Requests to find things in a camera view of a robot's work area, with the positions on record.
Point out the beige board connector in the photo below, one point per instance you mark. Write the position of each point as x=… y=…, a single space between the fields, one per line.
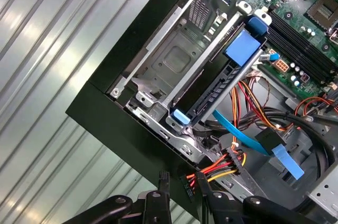
x=282 y=66

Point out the black open PC case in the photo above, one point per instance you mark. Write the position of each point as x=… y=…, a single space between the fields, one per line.
x=118 y=57

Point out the grey metal disk bay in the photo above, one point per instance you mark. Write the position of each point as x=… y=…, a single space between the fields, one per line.
x=174 y=57

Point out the hard disk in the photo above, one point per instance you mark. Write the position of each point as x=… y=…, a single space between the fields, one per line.
x=241 y=47

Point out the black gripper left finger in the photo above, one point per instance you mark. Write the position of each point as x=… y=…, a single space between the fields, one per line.
x=158 y=208

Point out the black RAM slot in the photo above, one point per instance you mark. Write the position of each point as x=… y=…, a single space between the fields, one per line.
x=303 y=46
x=303 y=39
x=303 y=52
x=303 y=60

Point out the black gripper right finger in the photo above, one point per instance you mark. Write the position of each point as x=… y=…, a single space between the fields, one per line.
x=224 y=210

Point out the CPU socket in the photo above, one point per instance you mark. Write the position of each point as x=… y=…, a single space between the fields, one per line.
x=324 y=10

